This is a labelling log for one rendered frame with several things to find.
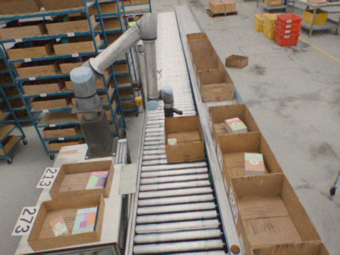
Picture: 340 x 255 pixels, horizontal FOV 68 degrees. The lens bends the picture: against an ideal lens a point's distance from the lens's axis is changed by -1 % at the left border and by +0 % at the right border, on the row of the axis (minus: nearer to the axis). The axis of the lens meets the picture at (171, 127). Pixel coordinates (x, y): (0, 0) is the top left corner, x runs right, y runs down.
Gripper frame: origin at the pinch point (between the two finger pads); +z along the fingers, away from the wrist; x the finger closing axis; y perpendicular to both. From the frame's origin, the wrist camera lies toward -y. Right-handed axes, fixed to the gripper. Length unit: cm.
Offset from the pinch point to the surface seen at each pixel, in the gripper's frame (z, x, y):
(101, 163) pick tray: -2, 46, 55
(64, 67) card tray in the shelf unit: -39, -69, 110
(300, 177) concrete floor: 80, 0, -129
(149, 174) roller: 6, 54, 21
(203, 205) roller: 5, 86, -15
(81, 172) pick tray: 4, 47, 73
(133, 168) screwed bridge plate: 5, 47, 33
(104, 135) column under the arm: -13, 26, 55
